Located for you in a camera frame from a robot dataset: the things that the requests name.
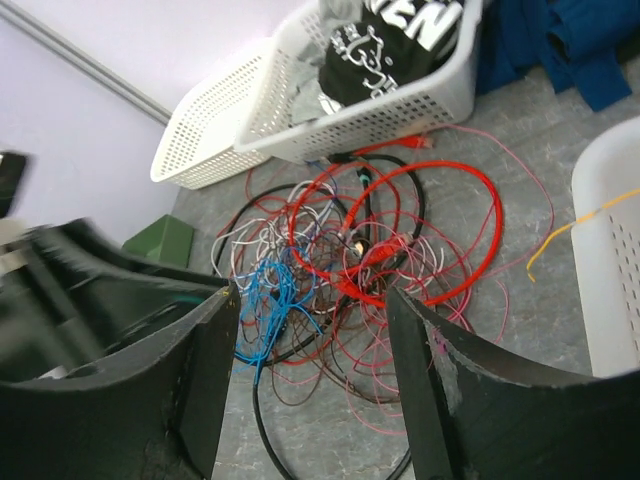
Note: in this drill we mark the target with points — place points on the right white large basket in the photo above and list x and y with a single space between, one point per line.
606 248

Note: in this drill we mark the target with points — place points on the grey cloth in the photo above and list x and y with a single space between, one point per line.
309 102

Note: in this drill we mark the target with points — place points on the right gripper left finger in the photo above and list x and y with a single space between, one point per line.
153 410

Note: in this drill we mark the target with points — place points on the blue black garment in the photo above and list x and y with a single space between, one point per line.
576 43

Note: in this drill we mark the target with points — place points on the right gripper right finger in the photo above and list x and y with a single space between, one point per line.
473 410

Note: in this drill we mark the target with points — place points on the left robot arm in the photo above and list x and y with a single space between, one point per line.
69 297

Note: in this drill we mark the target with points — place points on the middle white clothes basket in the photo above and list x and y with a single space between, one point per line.
445 97

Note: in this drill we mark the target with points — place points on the left white empty basket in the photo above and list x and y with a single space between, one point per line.
197 146

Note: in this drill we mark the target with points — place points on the black printed t-shirt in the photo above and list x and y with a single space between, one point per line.
394 43

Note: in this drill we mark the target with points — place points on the green plastic tray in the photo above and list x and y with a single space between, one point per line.
164 244

